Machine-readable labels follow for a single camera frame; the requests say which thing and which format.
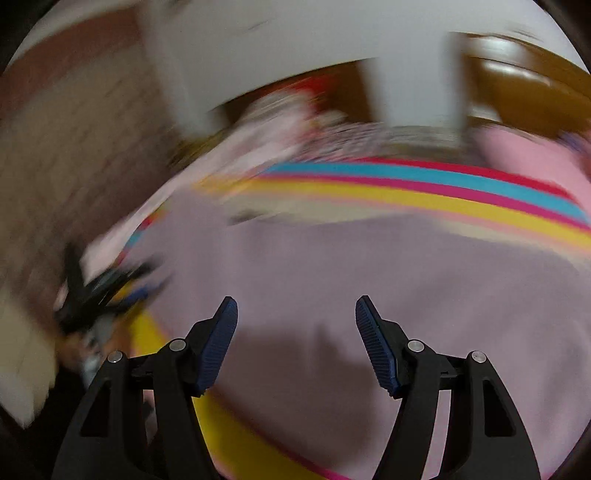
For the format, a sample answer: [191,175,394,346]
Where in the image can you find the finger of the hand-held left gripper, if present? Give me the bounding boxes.
[99,259,174,308]

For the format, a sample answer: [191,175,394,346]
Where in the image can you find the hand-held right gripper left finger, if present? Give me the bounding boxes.
[51,296,239,480]

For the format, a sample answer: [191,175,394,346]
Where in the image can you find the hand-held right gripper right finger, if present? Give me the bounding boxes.
[355,295,542,480]

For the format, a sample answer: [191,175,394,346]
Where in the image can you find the mauve pants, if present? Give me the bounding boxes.
[124,189,591,480]

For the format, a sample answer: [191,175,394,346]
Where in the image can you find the striped floral curtain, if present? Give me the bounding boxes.
[0,14,185,324]

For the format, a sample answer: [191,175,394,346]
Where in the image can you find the rainbow striped bedsheet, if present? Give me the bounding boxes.
[115,157,591,480]

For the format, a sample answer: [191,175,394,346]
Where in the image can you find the pink floral quilt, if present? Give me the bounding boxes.
[88,88,324,278]

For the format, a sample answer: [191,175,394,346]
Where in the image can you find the small floral pillow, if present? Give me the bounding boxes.
[295,120,476,162]

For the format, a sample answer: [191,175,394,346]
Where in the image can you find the pink blanket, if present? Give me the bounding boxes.
[471,124,591,185]

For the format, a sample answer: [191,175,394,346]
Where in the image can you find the red cloth on headboard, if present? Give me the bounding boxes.
[281,76,333,112]

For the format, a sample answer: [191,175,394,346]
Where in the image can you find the dark brown wooden headboard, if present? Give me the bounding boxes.
[222,62,370,125]

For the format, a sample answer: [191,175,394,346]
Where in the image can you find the glossy brown wooden headboard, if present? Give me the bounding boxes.
[466,34,591,139]

